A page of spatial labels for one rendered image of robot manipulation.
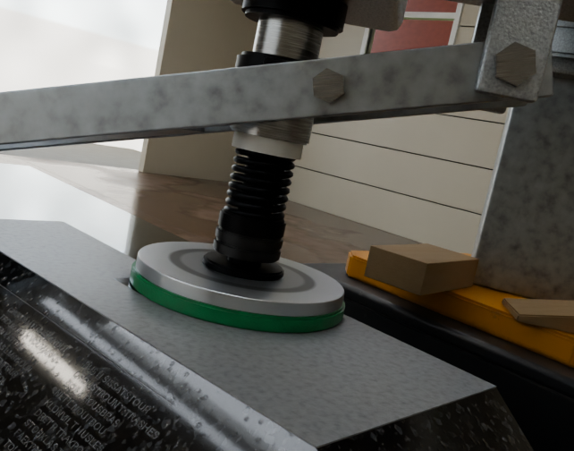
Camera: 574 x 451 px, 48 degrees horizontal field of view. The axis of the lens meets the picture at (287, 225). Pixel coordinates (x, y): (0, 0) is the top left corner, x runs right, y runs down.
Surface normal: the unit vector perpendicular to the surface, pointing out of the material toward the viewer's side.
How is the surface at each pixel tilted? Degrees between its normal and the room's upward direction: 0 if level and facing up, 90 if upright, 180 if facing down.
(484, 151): 90
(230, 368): 0
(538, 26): 90
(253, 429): 45
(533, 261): 90
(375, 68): 90
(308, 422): 0
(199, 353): 0
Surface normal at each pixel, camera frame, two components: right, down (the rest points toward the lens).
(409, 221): -0.70, -0.04
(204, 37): 0.69, 0.25
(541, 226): -0.29, 0.08
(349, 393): 0.20, -0.97
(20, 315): -0.32, -0.70
